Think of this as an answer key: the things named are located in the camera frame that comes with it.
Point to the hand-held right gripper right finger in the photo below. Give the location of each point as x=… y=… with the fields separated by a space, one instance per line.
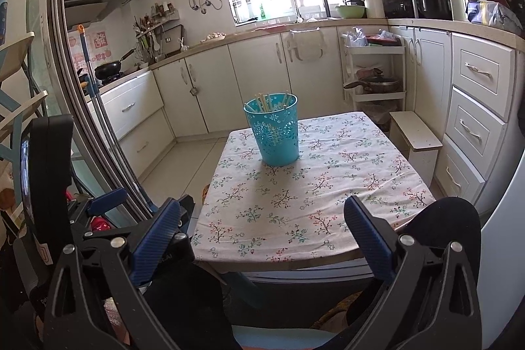
x=367 y=235

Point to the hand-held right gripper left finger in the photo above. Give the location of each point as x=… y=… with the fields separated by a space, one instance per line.
x=158 y=235

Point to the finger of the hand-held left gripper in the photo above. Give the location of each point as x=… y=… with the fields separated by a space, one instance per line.
x=186 y=247
x=108 y=200

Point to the teal perforated plastic basket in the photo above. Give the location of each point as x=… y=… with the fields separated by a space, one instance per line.
x=275 y=141

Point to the pile of wooden chopsticks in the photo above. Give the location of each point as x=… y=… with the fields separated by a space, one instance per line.
x=266 y=104

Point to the floral tablecloth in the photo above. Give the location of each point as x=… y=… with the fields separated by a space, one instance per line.
x=328 y=186

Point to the orange patterned slipper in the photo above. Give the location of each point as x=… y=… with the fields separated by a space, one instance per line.
x=332 y=317

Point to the white two-drawer base cabinet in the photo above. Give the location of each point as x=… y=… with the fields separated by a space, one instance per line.
x=131 y=108

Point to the black frying pan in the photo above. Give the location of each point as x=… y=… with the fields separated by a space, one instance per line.
x=107 y=69

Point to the small white stool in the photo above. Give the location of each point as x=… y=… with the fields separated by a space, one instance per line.
x=414 y=132

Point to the white blue shoe rack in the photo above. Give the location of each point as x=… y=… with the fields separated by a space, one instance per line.
x=16 y=46

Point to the small hanging metal piece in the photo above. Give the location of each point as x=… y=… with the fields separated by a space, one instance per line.
x=194 y=91

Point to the lidded black pan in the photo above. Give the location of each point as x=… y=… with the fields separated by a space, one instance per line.
x=377 y=84

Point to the white three-drawer base cabinet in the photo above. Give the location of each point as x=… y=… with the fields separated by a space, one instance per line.
x=475 y=128

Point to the white rolling cart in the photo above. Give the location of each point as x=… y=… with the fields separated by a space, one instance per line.
x=373 y=50

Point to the white hanging plastic holder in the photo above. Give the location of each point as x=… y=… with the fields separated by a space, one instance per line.
x=305 y=46

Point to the white door base cabinet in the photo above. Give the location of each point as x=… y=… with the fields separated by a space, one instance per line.
x=262 y=63

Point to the green bowl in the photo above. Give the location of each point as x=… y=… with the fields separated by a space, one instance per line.
x=350 y=11

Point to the black tall faucet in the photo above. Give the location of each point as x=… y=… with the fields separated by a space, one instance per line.
x=327 y=7

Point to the white thermos jug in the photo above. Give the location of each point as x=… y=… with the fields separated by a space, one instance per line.
x=374 y=3

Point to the black toaster oven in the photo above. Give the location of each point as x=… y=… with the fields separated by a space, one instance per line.
x=396 y=1

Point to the chrome kitchen faucet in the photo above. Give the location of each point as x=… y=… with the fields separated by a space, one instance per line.
x=298 y=9

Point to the black cooking pot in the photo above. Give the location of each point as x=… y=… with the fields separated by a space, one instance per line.
x=432 y=3

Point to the green dish soap bottle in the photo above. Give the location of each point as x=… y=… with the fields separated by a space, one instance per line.
x=261 y=12

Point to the blue white plastic package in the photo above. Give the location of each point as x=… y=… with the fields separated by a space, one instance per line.
x=496 y=16

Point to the metal sliding door frame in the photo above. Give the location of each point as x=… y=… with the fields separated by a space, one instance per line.
x=57 y=5

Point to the wall utensil rack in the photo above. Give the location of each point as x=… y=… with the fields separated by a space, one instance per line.
x=158 y=20

